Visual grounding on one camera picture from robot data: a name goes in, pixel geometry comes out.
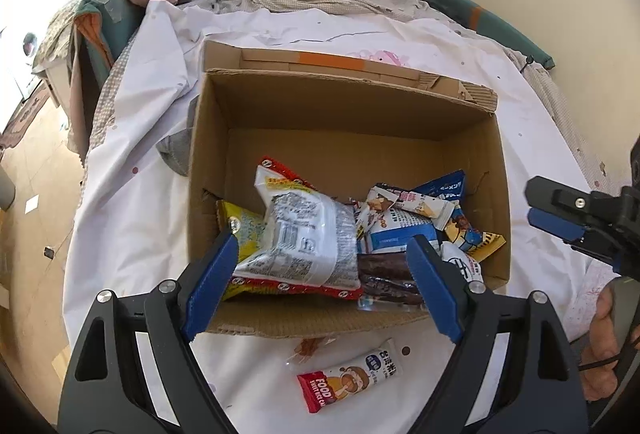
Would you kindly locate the blue yellow cartoon snack packet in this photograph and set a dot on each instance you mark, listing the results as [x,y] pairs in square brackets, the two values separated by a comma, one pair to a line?
[465,234]

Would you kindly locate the red white snack bar packet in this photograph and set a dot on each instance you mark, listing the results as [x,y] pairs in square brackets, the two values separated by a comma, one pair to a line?
[345,379]

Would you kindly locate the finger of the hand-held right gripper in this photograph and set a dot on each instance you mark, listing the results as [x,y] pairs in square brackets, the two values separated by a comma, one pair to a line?
[555,224]
[555,196]

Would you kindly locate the large white red-edged snack packet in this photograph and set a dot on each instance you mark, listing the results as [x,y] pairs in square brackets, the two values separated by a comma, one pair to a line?
[300,234]

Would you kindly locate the cardboard box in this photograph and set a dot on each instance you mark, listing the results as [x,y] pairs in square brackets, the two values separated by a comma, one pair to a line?
[350,114]

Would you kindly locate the teal orange blanket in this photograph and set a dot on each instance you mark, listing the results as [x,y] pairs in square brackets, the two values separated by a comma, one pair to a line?
[100,24]

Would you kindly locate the dark brown snack packet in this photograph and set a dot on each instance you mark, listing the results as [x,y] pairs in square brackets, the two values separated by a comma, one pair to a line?
[385,274]

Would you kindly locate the blue white snack packet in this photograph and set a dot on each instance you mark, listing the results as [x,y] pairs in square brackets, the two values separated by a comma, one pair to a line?
[395,234]

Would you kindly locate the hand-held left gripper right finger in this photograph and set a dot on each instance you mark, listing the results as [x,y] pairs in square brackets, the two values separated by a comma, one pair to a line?
[435,289]

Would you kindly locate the pink hanging cloth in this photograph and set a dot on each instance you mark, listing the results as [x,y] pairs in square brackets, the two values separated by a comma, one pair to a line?
[82,109]

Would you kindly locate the person's right hand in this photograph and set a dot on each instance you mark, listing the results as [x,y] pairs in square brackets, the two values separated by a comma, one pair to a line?
[602,329]

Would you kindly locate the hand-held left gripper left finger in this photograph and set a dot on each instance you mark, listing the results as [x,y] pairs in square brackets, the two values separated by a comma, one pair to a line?
[210,284]

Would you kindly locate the patterned floor rug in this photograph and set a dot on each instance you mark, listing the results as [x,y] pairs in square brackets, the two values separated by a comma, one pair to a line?
[22,119]

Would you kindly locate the grey cloth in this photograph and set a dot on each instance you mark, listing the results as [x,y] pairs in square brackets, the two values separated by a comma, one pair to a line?
[175,149]

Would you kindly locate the white washing machine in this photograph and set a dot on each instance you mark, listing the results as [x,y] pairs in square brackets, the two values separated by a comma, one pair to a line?
[27,46]

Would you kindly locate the small dark floor object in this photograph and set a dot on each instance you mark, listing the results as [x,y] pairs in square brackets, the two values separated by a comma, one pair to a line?
[48,252]

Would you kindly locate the dark blue snack packet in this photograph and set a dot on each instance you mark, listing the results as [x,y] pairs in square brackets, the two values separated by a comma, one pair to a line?
[445,186]

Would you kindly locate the grey trash bin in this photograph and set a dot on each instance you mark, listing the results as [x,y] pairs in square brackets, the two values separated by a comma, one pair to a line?
[5,189]

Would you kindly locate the white paper sheet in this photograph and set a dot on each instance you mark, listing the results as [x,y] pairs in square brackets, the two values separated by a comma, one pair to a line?
[31,204]

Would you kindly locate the small clear snack packet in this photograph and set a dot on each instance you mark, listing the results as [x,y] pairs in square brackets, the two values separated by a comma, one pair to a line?
[307,346]

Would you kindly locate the green mat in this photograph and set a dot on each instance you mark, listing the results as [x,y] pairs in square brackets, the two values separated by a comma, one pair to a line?
[480,19]

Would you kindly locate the white printed snack packet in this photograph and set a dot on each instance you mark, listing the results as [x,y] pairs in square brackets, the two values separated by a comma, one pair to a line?
[462,264]

